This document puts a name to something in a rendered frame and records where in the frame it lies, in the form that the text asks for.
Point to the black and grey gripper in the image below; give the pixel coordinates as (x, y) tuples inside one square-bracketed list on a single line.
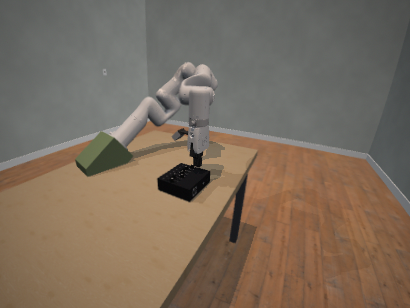
[(198, 141)]

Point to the black lighting desk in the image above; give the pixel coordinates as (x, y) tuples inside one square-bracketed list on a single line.
[(186, 182)]

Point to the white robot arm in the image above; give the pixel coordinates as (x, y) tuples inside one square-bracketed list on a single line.
[(198, 101)]

